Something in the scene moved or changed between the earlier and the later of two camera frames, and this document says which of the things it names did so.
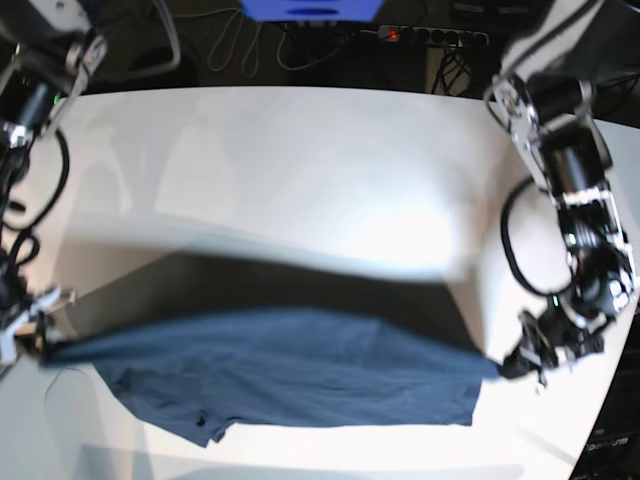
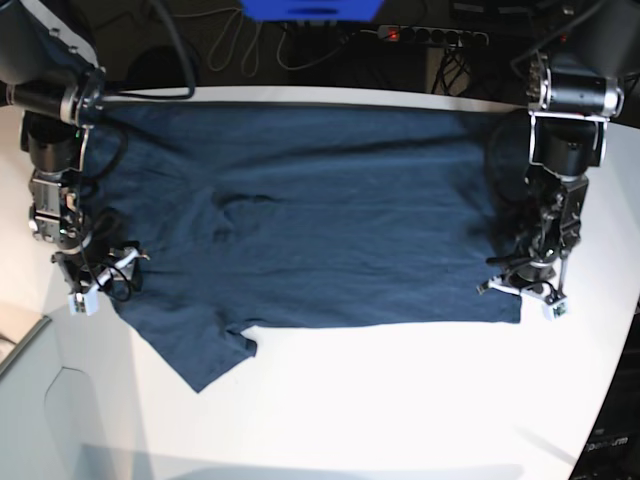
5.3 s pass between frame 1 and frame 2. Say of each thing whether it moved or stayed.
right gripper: moved
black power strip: stayed
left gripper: moved
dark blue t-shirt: moved
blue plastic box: stayed
